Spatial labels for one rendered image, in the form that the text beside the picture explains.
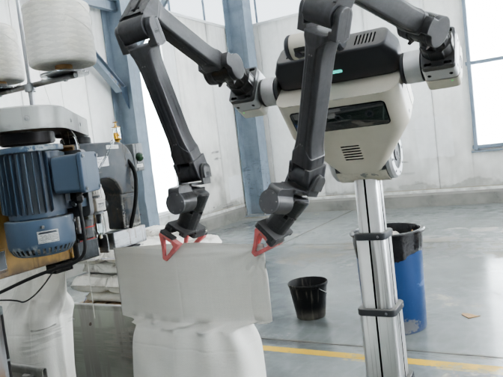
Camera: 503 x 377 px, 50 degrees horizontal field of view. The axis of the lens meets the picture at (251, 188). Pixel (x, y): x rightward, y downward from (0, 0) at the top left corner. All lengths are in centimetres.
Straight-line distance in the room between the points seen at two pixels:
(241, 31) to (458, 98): 403
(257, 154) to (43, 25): 890
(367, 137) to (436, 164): 770
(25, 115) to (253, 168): 908
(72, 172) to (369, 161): 91
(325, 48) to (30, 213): 73
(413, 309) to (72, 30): 278
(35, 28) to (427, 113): 829
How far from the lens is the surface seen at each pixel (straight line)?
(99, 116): 749
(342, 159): 175
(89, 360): 236
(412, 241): 350
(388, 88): 156
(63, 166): 127
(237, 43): 1043
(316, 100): 117
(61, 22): 142
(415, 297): 361
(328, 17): 110
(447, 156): 931
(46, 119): 128
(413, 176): 944
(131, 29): 135
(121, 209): 174
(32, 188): 129
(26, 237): 129
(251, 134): 1022
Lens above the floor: 127
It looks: 4 degrees down
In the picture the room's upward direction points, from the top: 7 degrees counter-clockwise
